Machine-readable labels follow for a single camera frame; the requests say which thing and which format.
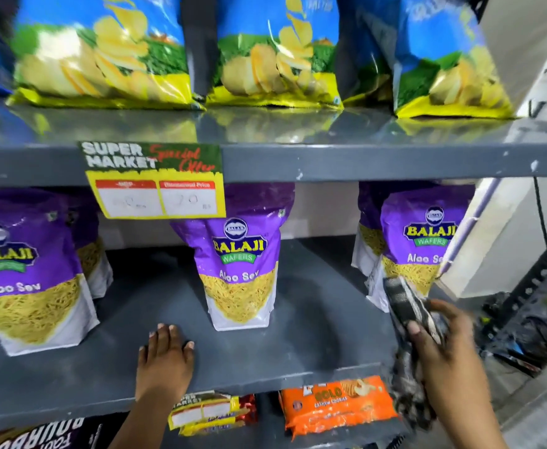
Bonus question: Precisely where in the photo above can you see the green and yellow price label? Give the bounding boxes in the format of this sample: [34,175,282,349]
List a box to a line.
[78,141,227,220]
[168,392,242,432]

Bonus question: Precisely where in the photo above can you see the person's right forearm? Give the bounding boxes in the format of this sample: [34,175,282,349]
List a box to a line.
[424,401,509,449]

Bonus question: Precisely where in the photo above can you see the black and white patterned cloth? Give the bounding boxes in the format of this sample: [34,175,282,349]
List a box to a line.
[382,276,451,432]

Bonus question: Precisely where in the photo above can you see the black plastic bag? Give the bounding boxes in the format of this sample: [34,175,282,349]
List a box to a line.
[479,292,547,374]

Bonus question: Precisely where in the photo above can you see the pale lilac pipe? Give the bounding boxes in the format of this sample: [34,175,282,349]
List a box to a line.
[436,177,504,279]

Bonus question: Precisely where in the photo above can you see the person's left forearm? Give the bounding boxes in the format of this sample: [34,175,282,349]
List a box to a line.
[108,397,187,449]

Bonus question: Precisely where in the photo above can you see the black cable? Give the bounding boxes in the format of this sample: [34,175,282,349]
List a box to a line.
[533,176,547,250]

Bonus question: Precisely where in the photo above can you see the perforated grey metal upright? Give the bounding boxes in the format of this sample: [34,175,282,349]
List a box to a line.
[483,220,547,339]

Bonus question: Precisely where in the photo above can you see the grey metal shelf board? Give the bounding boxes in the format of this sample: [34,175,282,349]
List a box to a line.
[0,95,547,188]
[0,236,443,433]

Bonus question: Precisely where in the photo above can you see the dark brown biscuit packet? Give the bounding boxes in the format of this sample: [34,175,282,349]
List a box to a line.
[0,417,103,449]

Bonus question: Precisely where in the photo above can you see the orange cookie packet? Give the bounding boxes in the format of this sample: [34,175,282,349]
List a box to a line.
[278,375,399,441]

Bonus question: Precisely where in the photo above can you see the person's right hand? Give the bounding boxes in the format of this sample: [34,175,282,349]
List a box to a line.
[406,298,495,409]

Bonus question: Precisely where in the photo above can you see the red snack packet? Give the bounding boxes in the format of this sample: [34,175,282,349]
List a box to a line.
[179,394,259,437]

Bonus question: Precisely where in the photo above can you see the purple snack pouch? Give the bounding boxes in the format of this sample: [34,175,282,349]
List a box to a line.
[0,188,101,357]
[66,191,114,300]
[366,184,476,314]
[171,183,296,332]
[351,181,396,277]

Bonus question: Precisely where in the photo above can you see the person's left hand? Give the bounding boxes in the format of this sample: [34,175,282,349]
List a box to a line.
[135,323,196,408]

